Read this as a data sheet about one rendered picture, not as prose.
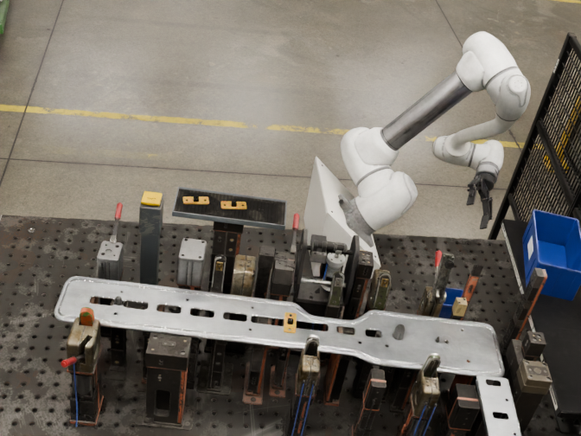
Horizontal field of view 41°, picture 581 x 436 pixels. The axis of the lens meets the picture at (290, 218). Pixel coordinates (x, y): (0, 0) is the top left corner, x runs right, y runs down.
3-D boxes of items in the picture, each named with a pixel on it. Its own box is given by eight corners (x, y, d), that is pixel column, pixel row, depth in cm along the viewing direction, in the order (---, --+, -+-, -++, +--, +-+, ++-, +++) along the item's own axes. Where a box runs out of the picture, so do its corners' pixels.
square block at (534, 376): (490, 452, 248) (527, 379, 226) (487, 431, 254) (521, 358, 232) (514, 454, 248) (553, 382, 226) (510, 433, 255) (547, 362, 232)
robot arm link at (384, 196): (367, 228, 293) (417, 198, 286) (347, 189, 299) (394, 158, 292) (382, 234, 307) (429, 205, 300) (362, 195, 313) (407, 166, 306)
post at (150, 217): (136, 303, 277) (137, 207, 250) (139, 288, 283) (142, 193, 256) (156, 305, 278) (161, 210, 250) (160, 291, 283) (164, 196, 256)
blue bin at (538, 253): (525, 291, 261) (538, 262, 253) (520, 236, 285) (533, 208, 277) (574, 302, 260) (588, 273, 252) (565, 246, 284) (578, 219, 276)
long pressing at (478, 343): (47, 326, 225) (47, 323, 225) (67, 274, 243) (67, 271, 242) (507, 381, 234) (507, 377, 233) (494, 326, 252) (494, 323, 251)
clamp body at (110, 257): (92, 338, 262) (91, 259, 240) (100, 314, 271) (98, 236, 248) (121, 342, 262) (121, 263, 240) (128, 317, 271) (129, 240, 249)
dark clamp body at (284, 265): (254, 353, 267) (267, 272, 243) (257, 325, 277) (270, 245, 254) (285, 356, 268) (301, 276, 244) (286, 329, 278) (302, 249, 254)
